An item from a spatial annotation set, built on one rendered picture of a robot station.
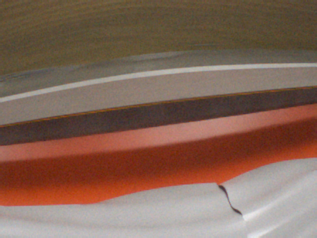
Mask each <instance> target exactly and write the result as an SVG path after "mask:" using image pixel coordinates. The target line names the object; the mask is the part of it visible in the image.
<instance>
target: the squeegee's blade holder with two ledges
mask: <svg viewBox="0 0 317 238"><path fill-rule="evenodd" d="M315 86H317V50H285V49H283V50H281V49H280V50H278V49H276V50H273V49H271V50H269V49H266V50H265V49H230V50H229V49H224V50H222V49H219V50H214V49H213V50H189V51H176V52H164V53H162V52H157V53H150V54H144V55H137V56H131V57H118V58H114V59H107V60H100V61H98V62H89V63H86V64H78V65H76V66H71V67H66V68H61V69H56V70H51V71H47V72H41V73H37V74H33V75H28V76H24V77H19V78H17V79H12V80H8V81H4V82H0V126H4V125H10V124H17V123H24V122H28V121H36V120H43V119H47V118H55V117H59V116H64V115H73V114H78V113H87V112H93V111H102V110H108V109H114V108H124V107H130V106H141V105H147V104H152V103H163V102H169V101H180V100H186V99H192V98H203V97H208V96H212V97H214V96H223V95H229V94H231V95H234V94H242V93H245V94H247V93H252V92H261V91H273V90H275V91H276V90H285V89H298V88H306V87H315Z"/></svg>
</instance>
